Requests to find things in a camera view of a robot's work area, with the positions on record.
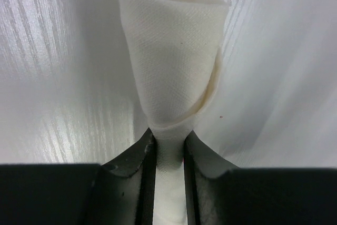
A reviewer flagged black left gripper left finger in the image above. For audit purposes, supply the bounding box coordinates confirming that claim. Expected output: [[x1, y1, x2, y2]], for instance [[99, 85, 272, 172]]
[[1, 130, 156, 224]]

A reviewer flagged white cloth napkin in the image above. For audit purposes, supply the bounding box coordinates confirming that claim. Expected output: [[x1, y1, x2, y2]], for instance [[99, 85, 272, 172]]
[[118, 0, 229, 224]]

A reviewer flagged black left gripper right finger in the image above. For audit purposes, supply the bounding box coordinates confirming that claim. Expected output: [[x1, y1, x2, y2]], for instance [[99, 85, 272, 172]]
[[184, 132, 336, 224]]

